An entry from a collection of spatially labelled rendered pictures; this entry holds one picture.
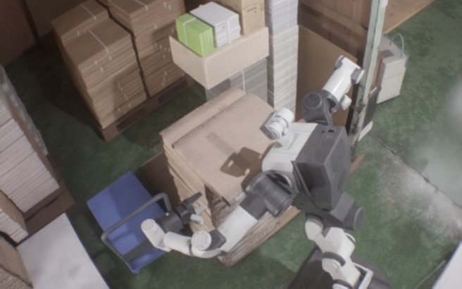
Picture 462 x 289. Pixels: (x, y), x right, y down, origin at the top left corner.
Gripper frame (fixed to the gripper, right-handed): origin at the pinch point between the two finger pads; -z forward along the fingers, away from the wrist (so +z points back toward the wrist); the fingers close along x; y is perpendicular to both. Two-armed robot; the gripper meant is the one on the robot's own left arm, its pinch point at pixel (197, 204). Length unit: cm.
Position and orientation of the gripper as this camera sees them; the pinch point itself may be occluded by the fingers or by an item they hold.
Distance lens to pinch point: 153.4
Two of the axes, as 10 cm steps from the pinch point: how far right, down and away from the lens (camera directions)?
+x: 0.5, 6.4, 7.7
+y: 6.5, 5.6, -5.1
